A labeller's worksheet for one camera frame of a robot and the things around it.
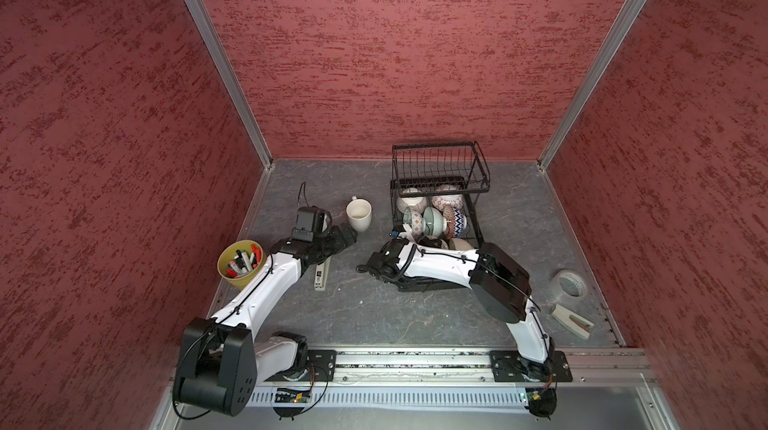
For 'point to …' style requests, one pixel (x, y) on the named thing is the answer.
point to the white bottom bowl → (457, 244)
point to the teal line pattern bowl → (433, 222)
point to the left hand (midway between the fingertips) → (346, 245)
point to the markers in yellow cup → (242, 264)
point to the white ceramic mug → (359, 212)
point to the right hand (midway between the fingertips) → (440, 248)
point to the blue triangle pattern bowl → (454, 200)
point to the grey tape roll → (569, 286)
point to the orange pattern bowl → (457, 223)
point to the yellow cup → (228, 254)
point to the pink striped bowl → (404, 202)
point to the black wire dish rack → (439, 168)
